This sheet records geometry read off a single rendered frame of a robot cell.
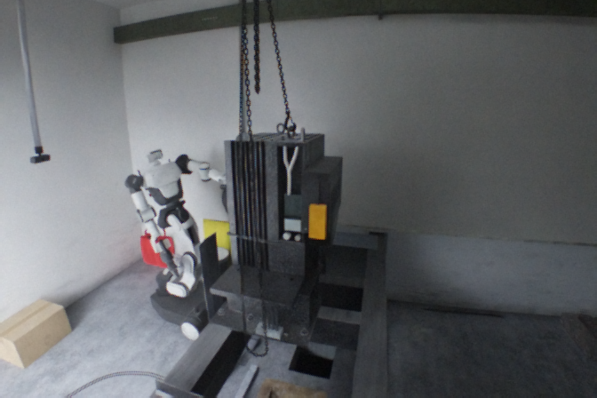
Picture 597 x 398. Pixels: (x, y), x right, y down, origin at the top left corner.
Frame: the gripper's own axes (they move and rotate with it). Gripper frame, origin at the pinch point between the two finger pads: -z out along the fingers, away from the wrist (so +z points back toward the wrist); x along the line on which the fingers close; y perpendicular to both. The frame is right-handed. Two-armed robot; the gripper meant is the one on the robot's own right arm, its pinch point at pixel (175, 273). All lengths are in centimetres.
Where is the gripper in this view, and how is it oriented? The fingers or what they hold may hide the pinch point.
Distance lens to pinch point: 231.1
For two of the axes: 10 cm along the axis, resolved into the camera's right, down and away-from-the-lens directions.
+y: 7.1, -3.4, 6.2
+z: -4.8, -8.8, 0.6
